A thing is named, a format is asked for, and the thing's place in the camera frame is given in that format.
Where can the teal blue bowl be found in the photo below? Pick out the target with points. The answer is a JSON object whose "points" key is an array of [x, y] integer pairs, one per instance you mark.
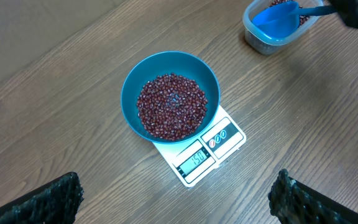
{"points": [[178, 62]]}

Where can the red adzuki beans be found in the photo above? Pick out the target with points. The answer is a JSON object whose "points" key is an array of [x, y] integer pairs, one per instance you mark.
{"points": [[303, 19]]}

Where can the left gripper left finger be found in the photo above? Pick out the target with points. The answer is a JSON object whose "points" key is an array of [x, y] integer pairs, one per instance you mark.
{"points": [[55, 202]]}

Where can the red beans in bowl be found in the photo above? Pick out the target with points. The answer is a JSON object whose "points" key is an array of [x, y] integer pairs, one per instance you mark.
{"points": [[171, 107]]}

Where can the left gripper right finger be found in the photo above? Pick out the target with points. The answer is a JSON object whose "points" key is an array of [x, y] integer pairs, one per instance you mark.
{"points": [[293, 202]]}

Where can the blue plastic measuring scoop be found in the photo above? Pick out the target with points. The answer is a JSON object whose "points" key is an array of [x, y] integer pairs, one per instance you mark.
{"points": [[283, 19]]}

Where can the white digital kitchen scale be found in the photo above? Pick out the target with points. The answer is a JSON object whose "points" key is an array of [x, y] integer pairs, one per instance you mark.
{"points": [[193, 159]]}

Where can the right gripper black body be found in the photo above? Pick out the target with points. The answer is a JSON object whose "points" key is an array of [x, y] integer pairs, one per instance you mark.
{"points": [[347, 11]]}

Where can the clear plastic container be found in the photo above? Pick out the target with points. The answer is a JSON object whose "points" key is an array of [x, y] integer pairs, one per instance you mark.
{"points": [[263, 43]]}

